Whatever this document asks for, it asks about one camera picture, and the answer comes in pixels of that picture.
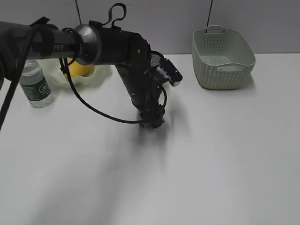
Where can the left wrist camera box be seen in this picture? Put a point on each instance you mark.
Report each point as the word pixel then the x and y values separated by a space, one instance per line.
pixel 167 72

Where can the black mesh pen holder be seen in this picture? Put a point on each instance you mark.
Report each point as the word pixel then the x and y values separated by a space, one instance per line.
pixel 155 58

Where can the yellow mango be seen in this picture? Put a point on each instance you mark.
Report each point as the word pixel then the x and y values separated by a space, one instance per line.
pixel 77 69

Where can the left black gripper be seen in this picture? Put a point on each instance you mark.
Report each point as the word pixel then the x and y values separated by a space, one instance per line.
pixel 147 96

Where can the clear plastic water bottle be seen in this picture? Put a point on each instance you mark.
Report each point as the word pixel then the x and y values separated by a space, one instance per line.
pixel 35 85

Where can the green wavy glass plate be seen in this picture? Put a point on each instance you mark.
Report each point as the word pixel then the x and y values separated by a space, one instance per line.
pixel 52 71

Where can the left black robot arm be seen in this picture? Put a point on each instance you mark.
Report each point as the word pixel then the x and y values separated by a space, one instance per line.
pixel 90 44

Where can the green plastic basket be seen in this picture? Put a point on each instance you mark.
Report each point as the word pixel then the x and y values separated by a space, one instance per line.
pixel 222 58

